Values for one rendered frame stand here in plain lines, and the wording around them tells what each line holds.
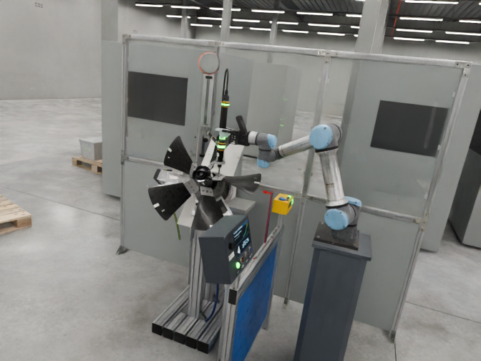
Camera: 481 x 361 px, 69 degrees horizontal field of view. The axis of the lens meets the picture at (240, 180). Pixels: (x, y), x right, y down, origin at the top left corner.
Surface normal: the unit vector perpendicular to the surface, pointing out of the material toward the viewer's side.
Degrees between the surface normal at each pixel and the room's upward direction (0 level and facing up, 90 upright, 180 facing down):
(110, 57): 90
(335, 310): 90
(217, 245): 90
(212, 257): 90
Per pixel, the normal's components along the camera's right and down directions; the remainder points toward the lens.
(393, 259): -0.36, 0.23
